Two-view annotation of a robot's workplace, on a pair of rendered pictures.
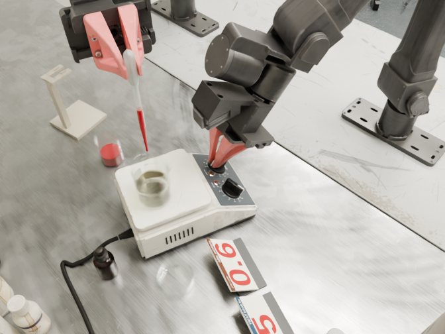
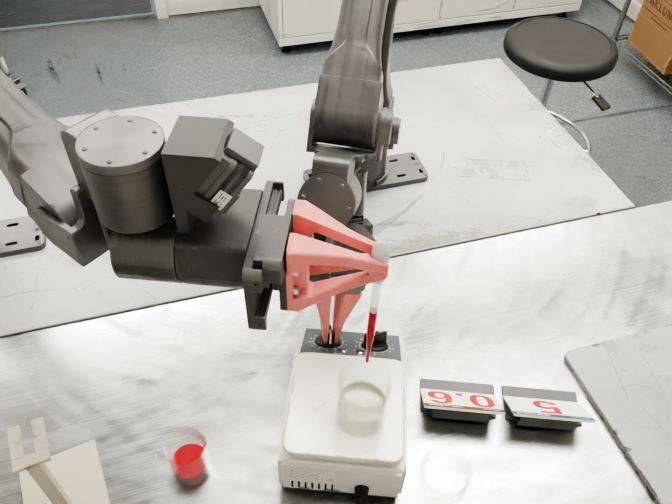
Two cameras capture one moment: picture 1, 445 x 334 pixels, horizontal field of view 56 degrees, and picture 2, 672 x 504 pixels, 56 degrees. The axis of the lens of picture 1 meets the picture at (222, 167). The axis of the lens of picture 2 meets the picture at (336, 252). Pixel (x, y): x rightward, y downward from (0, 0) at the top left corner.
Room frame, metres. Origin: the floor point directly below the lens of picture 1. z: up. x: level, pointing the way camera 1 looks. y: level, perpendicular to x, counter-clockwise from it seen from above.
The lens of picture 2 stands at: (0.24, 0.39, 1.57)
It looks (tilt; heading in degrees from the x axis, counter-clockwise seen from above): 47 degrees down; 298
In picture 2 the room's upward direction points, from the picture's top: 2 degrees clockwise
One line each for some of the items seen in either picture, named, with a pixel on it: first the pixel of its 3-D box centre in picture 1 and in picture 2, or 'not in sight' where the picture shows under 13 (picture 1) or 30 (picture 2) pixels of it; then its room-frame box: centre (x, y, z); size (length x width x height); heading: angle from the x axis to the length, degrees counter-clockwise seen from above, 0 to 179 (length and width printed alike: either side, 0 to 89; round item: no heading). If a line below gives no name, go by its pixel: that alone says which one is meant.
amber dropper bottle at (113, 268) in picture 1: (104, 260); not in sight; (0.29, 0.17, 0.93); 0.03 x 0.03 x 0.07
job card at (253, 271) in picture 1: (236, 262); (460, 395); (0.29, -0.02, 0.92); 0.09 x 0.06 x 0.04; 25
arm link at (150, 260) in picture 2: not in sight; (154, 238); (0.52, 0.17, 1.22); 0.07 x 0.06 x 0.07; 24
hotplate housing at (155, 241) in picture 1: (180, 197); (346, 404); (0.40, 0.07, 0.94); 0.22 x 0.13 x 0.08; 115
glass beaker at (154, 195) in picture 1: (153, 181); (363, 398); (0.36, 0.10, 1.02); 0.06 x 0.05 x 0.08; 90
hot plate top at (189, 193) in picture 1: (162, 187); (346, 404); (0.39, 0.09, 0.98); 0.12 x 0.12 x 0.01; 25
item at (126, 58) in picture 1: (128, 69); (379, 265); (0.36, 0.10, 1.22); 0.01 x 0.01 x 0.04; 24
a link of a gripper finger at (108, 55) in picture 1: (126, 47); (327, 252); (0.40, 0.11, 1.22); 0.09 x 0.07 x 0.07; 24
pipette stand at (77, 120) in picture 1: (70, 96); (46, 462); (0.62, 0.29, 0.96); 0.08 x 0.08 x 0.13; 56
